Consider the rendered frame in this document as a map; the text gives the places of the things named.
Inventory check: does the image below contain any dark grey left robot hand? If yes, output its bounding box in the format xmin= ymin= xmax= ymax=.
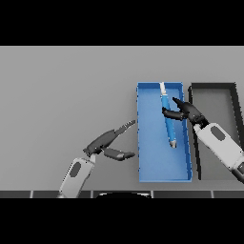
xmin=83 ymin=119 xmax=137 ymax=162

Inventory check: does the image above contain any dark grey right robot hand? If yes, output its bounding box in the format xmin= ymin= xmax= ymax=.
xmin=161 ymin=96 xmax=211 ymax=128

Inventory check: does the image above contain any blue pipe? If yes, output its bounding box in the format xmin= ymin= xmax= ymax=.
xmin=158 ymin=81 xmax=177 ymax=149

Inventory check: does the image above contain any dark grey bin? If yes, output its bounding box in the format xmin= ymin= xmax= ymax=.
xmin=188 ymin=82 xmax=244 ymax=181

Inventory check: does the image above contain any blue bin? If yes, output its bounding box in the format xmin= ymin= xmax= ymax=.
xmin=136 ymin=81 xmax=193 ymax=183

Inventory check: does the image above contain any dark strip with pale lines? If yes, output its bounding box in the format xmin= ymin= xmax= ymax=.
xmin=0 ymin=190 xmax=244 ymax=199

